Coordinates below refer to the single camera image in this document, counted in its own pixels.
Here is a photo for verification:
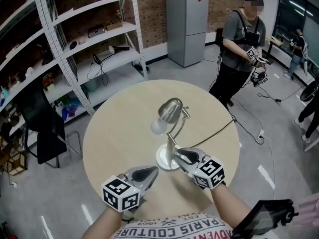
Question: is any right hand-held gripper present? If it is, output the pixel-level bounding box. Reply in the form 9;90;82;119
173;147;226;191

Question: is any small wooden box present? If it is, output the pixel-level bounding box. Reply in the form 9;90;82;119
106;20;123;31

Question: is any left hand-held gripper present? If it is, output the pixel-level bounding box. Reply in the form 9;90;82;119
101;166;160;213

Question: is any thin black looped cable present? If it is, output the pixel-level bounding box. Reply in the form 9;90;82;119
87;53;109;86

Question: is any grey metal radio box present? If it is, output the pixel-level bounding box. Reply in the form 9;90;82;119
87;25;105;38

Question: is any grey refrigerator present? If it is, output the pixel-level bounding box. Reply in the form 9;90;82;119
165;0;209;68

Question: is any pink garment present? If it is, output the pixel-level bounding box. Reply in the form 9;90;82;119
298;194;319;230

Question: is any person's right forearm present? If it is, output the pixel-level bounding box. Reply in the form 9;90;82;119
211;185;251;234

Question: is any round wooden table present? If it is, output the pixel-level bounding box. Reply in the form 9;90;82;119
82;79;240;224

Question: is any blue purple plastic toy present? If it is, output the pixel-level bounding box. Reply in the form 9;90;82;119
62;103;80;120

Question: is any gold wire frame box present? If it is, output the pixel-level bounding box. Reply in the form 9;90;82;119
4;150;28;176

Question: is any silver desk lamp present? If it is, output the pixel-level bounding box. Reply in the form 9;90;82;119
150;98;192;171

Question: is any black office chair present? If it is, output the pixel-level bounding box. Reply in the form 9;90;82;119
14;82;83;169

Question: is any green bucket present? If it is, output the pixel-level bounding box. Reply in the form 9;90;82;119
84;80;98;92

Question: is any black chest-mounted screen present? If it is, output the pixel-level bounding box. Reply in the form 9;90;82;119
231;198;300;239

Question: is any black vase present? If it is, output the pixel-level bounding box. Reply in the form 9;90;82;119
41;50;54;66

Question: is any black lamp with white shade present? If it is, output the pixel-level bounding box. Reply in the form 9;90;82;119
92;45;130;66

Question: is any white floor cable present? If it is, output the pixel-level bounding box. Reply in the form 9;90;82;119
261;133;277;191

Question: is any person's left forearm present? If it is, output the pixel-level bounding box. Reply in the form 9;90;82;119
81;205;124;239

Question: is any black floor speaker box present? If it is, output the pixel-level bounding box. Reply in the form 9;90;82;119
215;27;225;46

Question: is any person's white printed shirt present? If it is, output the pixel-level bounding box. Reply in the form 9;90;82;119
109;214;235;239

